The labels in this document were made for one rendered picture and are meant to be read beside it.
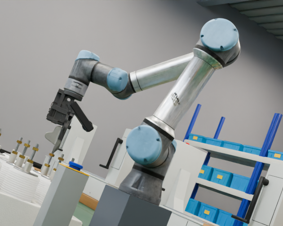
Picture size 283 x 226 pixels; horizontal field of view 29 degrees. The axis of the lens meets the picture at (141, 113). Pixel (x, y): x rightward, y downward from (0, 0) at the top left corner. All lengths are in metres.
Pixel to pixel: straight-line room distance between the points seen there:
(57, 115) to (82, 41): 6.86
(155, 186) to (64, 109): 0.40
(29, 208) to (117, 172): 3.49
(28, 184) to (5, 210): 0.10
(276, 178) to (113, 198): 1.84
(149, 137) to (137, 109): 7.47
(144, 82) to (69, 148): 4.41
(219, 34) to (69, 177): 0.67
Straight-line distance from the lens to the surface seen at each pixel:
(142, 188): 1.83
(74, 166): 1.46
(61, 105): 1.87
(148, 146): 1.70
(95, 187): 5.15
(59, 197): 1.45
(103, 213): 1.88
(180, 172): 4.45
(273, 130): 7.51
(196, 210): 8.17
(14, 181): 1.59
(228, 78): 10.22
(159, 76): 1.92
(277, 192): 3.49
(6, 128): 8.33
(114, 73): 1.83
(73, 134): 6.30
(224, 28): 1.77
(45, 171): 1.87
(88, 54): 1.88
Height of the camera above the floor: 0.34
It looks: 7 degrees up
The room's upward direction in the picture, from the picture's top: 22 degrees clockwise
